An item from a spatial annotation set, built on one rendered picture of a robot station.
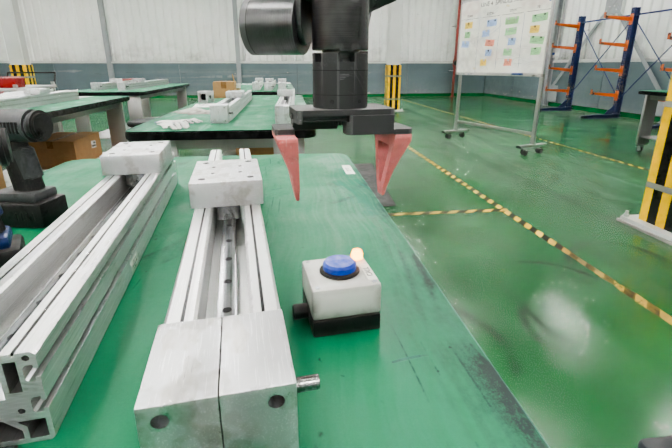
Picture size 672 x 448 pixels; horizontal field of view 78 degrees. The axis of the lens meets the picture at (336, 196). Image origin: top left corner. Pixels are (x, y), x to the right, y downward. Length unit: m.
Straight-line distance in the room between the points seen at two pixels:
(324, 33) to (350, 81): 0.05
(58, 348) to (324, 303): 0.25
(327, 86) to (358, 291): 0.22
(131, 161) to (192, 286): 0.52
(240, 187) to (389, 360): 0.34
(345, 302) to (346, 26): 0.29
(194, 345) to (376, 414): 0.17
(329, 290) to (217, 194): 0.27
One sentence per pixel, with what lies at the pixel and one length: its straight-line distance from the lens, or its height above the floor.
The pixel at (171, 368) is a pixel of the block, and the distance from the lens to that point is 0.33.
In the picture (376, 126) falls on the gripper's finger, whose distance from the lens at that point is 0.43.
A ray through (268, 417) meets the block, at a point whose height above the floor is 0.85.
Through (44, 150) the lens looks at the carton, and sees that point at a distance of 4.34.
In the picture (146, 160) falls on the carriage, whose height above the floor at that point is 0.89.
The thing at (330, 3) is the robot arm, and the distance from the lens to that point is 0.42.
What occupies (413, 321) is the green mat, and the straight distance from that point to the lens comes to 0.53.
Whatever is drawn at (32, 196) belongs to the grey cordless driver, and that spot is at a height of 0.84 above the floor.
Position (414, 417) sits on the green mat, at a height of 0.78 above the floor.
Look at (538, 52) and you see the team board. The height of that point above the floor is 1.23.
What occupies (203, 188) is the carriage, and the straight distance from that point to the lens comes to 0.66.
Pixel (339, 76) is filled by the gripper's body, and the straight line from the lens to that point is 0.42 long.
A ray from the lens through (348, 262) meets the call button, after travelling 0.49.
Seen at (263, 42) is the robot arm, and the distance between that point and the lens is 0.45.
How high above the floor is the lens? 1.07
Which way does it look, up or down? 17 degrees down
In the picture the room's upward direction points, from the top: straight up
